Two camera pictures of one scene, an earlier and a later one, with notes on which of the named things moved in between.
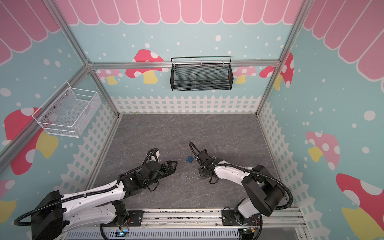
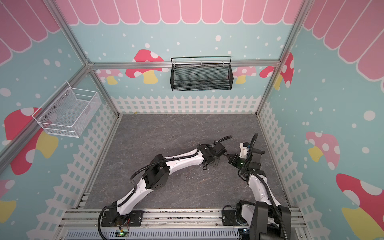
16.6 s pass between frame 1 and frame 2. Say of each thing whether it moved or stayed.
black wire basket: stayed
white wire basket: stayed
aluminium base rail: stayed
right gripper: moved
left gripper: moved
